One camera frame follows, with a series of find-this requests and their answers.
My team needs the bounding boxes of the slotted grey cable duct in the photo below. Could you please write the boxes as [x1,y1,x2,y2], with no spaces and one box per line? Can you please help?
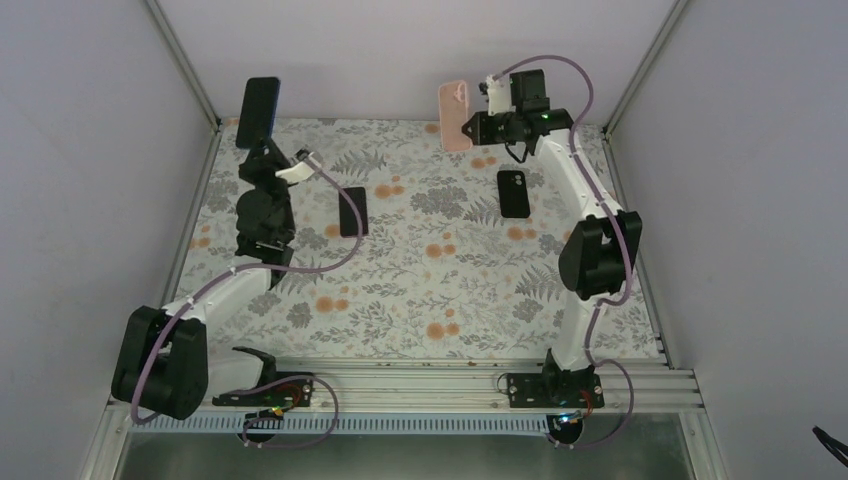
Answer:
[132,412,552,436]

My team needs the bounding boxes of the aluminium frame post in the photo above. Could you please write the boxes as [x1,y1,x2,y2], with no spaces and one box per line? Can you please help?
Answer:
[603,0,690,138]
[141,0,221,130]

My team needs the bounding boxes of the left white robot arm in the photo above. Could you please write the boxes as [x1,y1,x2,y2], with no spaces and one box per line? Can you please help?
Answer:
[111,137,296,420]

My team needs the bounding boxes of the floral patterned table mat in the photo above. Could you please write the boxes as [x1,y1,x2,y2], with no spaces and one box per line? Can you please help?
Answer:
[173,117,664,362]

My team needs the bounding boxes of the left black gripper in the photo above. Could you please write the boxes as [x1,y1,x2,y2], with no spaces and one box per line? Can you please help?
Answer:
[239,130,297,239]

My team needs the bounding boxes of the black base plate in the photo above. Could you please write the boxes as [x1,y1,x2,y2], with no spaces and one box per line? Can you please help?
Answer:
[499,362,605,409]
[211,372,314,409]

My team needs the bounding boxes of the black object at edge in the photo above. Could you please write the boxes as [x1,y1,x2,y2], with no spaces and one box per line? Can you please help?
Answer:
[812,426,848,467]

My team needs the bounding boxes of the phone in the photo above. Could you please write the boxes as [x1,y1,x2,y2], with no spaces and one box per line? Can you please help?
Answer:
[338,187,369,238]
[235,77,281,149]

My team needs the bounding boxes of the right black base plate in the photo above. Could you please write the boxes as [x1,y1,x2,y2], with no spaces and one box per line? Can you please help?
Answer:
[499,362,605,409]

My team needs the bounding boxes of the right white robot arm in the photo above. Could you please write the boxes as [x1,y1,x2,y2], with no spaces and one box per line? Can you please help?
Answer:
[461,69,642,408]

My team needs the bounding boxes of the black phone case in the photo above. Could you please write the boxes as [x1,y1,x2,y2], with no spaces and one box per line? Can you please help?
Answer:
[496,170,531,219]

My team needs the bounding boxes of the right aluminium frame post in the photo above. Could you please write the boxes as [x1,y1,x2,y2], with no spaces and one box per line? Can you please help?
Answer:
[603,0,690,138]

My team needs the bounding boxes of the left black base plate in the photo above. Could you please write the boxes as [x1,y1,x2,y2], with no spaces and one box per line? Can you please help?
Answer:
[211,372,314,409]

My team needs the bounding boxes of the pink phone case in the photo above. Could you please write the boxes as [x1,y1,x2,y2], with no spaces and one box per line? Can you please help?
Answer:
[438,80,473,153]

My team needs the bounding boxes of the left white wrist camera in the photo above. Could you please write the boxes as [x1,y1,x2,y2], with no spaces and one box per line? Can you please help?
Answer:
[275,148,323,185]

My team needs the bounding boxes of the left aluminium frame post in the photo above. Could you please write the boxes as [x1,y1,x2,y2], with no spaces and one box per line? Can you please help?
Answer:
[141,0,221,130]

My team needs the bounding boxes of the aluminium mounting rail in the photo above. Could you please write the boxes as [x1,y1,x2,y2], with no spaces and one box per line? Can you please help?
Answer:
[109,357,705,417]

